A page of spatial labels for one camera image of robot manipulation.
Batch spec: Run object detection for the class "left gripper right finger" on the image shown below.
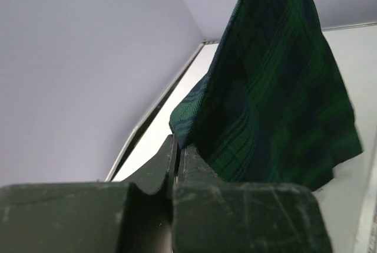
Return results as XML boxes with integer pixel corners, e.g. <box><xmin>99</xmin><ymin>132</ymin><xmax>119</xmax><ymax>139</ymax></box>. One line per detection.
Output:
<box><xmin>172</xmin><ymin>146</ymin><xmax>333</xmax><ymax>253</ymax></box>

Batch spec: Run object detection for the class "aluminium right side rail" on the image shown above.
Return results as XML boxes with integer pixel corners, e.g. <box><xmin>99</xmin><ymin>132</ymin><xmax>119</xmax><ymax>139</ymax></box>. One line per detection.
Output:
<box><xmin>105</xmin><ymin>41</ymin><xmax>219</xmax><ymax>182</ymax></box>

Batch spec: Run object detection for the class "green plaid pleated skirt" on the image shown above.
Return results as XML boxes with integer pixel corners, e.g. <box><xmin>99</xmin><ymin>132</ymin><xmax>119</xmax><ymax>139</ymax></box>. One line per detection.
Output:
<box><xmin>169</xmin><ymin>0</ymin><xmax>362</xmax><ymax>191</ymax></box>

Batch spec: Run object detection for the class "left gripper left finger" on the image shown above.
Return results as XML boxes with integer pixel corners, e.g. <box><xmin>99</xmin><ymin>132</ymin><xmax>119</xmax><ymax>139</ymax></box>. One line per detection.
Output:
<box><xmin>1</xmin><ymin>136</ymin><xmax>178</xmax><ymax>252</ymax></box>

